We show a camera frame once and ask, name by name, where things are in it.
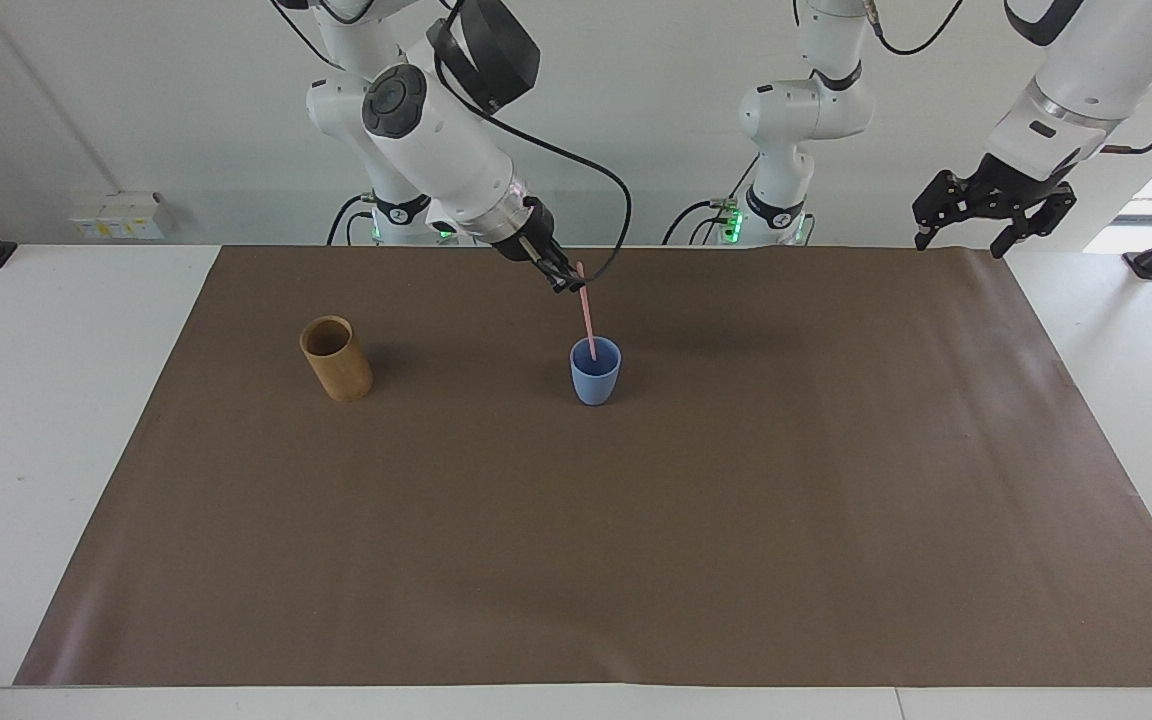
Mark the pink chopstick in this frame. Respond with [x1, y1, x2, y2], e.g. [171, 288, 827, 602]
[575, 262, 600, 362]

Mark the bamboo cup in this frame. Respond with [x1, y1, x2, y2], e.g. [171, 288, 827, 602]
[299, 315, 375, 403]

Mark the white wall socket box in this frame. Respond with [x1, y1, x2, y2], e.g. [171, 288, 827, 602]
[70, 191, 174, 242]

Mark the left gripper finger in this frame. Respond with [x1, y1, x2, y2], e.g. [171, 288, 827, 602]
[990, 185, 1078, 260]
[912, 170, 988, 252]

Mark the blue cup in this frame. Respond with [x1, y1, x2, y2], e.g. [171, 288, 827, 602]
[570, 337, 624, 407]

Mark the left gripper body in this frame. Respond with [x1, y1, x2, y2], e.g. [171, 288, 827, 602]
[960, 152, 1078, 217]

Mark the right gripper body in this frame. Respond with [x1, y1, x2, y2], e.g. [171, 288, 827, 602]
[491, 198, 571, 277]

